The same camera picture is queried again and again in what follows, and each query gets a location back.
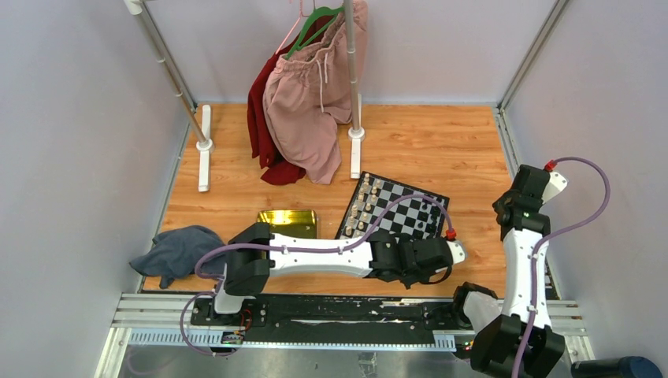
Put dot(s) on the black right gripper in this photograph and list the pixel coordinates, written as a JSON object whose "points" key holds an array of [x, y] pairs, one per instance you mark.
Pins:
{"points": [[499, 202]]}

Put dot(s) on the black and white chessboard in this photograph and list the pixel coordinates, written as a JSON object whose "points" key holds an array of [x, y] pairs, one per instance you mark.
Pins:
{"points": [[398, 203]]}

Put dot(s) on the grey blue cloth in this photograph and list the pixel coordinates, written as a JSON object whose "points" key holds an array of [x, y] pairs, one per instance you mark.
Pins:
{"points": [[175, 253]]}

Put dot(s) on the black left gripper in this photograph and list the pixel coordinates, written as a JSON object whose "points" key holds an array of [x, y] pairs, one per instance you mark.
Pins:
{"points": [[409, 281]]}

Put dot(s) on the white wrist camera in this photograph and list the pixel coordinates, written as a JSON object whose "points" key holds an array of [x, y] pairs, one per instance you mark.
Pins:
{"points": [[458, 251], [557, 184]]}

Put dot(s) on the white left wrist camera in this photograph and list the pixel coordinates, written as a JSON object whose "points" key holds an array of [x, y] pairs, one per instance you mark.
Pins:
{"points": [[458, 251]]}

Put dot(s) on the pink clothes hanger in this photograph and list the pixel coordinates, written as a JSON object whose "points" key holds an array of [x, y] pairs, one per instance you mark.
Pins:
{"points": [[289, 39]]}

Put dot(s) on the white clothes rack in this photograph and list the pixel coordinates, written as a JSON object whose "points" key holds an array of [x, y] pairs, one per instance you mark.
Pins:
{"points": [[202, 128]]}

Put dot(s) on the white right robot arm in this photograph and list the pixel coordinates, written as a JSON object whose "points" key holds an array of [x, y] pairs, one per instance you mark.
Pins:
{"points": [[515, 337]]}

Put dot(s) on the green clothes hanger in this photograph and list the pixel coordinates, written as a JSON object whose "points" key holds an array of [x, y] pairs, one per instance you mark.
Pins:
{"points": [[305, 37]]}

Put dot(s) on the dark blue cylinder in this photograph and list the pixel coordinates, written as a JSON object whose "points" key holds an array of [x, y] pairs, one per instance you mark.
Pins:
{"points": [[625, 367]]}

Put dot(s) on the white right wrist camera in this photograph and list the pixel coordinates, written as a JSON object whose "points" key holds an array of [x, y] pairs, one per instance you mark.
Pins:
{"points": [[557, 184]]}

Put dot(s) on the dark red garment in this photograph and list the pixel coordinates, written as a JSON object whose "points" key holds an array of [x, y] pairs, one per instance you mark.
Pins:
{"points": [[277, 170]]}

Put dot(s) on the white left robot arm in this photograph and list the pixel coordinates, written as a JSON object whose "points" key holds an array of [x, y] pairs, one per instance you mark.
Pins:
{"points": [[257, 254]]}

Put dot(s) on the gold metal tin tray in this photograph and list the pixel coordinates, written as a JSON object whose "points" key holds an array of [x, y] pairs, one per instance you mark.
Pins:
{"points": [[299, 223]]}

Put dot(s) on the pink shorts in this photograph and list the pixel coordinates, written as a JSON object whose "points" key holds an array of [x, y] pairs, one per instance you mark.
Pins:
{"points": [[307, 96]]}

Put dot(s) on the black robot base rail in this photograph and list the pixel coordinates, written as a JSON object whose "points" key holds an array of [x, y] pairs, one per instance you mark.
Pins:
{"points": [[295, 322]]}

